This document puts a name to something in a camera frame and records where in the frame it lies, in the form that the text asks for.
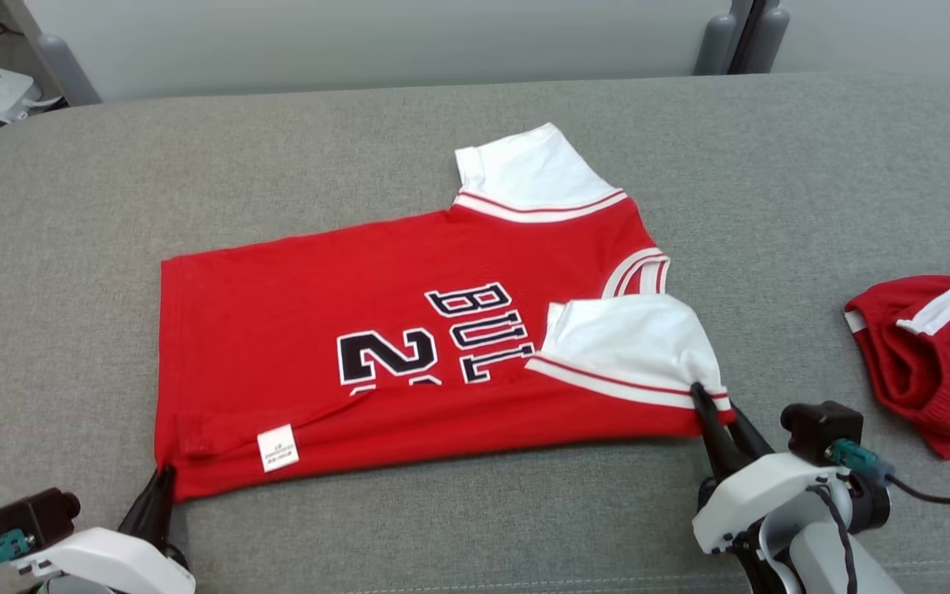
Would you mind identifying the grey partition post with foot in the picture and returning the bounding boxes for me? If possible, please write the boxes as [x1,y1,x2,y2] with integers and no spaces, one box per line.
[693,0,754,77]
[737,0,792,75]
[0,0,102,107]

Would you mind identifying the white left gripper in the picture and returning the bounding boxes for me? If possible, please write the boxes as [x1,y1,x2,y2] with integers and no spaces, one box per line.
[9,464,196,594]

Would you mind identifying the red white basketball jersey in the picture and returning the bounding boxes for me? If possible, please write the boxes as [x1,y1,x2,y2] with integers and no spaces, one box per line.
[153,122,736,503]

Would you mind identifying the teal right camera connector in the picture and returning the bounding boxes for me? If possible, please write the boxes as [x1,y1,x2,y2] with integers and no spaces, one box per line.
[825,439,896,488]

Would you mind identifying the black right camera cable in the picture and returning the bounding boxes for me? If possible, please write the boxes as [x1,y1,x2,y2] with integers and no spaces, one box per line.
[887,474,950,507]

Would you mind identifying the white power cable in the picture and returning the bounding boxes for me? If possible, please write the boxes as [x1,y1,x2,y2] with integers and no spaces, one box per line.
[0,95,68,146]

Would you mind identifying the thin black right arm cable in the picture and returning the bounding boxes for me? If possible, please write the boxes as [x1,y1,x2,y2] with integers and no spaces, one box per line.
[805,485,860,594]

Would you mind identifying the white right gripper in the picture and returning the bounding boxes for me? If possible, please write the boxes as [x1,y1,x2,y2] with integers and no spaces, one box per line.
[690,380,852,555]

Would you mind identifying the red white basketball shorts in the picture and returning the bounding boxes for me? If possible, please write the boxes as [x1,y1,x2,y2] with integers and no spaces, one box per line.
[844,273,950,460]

